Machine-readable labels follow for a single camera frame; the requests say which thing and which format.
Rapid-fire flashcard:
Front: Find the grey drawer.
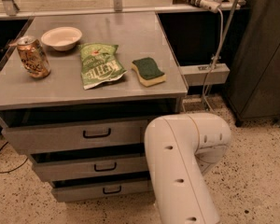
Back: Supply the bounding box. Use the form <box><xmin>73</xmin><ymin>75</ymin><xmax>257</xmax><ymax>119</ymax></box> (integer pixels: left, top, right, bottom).
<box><xmin>32</xmin><ymin>143</ymin><xmax>147</xmax><ymax>181</ymax></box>
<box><xmin>51</xmin><ymin>171</ymin><xmax>152</xmax><ymax>203</ymax></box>
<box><xmin>0</xmin><ymin>98</ymin><xmax>181</xmax><ymax>154</ymax></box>

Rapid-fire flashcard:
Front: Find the green chip bag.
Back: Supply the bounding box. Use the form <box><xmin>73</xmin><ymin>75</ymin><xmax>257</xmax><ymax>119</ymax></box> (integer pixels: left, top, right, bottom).
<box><xmin>78</xmin><ymin>43</ymin><xmax>127</xmax><ymax>90</ymax></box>

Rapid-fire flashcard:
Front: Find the dark cabinet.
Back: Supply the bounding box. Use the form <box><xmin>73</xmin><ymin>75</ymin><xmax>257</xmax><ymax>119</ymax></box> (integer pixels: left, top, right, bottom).
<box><xmin>225</xmin><ymin>0</ymin><xmax>280</xmax><ymax>127</ymax></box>

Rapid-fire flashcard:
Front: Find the white power adapter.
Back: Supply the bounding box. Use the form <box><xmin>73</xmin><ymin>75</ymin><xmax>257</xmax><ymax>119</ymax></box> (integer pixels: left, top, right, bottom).
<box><xmin>200</xmin><ymin>0</ymin><xmax>220</xmax><ymax>13</ymax></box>

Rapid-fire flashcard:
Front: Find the grey bottom drawer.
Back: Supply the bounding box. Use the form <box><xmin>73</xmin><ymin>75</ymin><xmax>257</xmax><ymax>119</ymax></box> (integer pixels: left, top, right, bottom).
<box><xmin>51</xmin><ymin>171</ymin><xmax>152</xmax><ymax>203</ymax></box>

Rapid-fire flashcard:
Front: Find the white paper bowl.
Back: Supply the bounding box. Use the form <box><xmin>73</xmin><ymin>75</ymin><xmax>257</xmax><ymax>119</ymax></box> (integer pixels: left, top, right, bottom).
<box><xmin>41</xmin><ymin>27</ymin><xmax>82</xmax><ymax>51</ymax></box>

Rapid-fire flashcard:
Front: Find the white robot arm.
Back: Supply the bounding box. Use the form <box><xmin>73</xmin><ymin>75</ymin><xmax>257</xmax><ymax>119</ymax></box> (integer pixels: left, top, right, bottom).
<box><xmin>145</xmin><ymin>113</ymin><xmax>231</xmax><ymax>224</ymax></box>

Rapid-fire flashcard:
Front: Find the black floor cable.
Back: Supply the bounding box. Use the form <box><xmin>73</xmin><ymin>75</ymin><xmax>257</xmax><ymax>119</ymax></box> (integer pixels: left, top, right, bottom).
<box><xmin>0</xmin><ymin>141</ymin><xmax>29</xmax><ymax>175</ymax></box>

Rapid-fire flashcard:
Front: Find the green yellow sponge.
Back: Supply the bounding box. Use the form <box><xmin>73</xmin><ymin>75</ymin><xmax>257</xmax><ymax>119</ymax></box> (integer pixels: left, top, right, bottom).
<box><xmin>132</xmin><ymin>57</ymin><xmax>166</xmax><ymax>87</ymax></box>

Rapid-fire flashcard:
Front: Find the white cable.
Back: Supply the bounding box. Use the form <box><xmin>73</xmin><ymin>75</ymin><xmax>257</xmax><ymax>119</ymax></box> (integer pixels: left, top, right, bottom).
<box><xmin>181</xmin><ymin>8</ymin><xmax>225</xmax><ymax>114</ymax></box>

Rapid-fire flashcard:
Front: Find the gold soda can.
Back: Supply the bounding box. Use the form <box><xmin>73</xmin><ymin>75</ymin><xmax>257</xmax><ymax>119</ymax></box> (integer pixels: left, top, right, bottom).
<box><xmin>17</xmin><ymin>35</ymin><xmax>50</xmax><ymax>78</ymax></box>

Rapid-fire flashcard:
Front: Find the grey drawer cabinet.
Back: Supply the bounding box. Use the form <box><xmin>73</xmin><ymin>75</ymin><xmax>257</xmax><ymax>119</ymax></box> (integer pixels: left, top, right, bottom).
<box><xmin>0</xmin><ymin>12</ymin><xmax>187</xmax><ymax>202</ymax></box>

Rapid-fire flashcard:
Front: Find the grey metal bracket box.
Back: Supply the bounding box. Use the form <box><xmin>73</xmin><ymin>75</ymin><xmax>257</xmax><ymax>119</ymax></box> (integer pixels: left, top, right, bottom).
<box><xmin>180</xmin><ymin>63</ymin><xmax>230</xmax><ymax>87</ymax></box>

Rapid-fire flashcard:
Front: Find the grey middle drawer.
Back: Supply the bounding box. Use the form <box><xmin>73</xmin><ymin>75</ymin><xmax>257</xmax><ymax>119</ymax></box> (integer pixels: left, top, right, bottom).
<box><xmin>32</xmin><ymin>143</ymin><xmax>147</xmax><ymax>181</ymax></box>

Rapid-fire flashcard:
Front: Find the grey top drawer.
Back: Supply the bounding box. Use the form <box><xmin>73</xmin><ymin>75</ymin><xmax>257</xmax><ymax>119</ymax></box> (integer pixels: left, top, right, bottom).
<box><xmin>0</xmin><ymin>98</ymin><xmax>181</xmax><ymax>154</ymax></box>

